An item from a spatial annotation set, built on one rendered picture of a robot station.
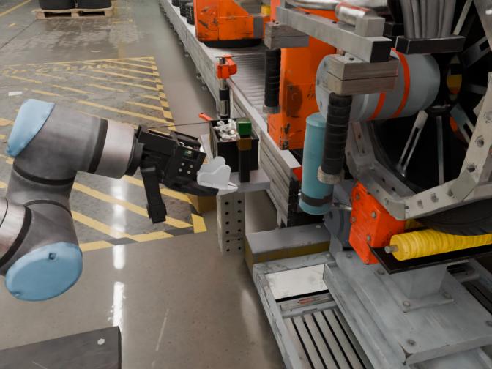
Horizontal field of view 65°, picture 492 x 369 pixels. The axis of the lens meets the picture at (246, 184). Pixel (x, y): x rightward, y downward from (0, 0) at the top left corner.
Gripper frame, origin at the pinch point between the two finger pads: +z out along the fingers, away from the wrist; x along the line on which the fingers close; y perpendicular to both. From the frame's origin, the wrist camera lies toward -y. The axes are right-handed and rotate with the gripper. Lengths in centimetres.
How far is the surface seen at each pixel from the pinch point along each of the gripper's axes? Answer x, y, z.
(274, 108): 20.5, 14.1, 12.6
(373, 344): -7, -32, 57
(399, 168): 7.6, 13.4, 45.1
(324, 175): -12.4, 12.3, 8.5
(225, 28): 235, 21, 64
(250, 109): 120, -7, 54
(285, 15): 19.6, 33.3, 5.1
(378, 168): 8.9, 11.4, 40.4
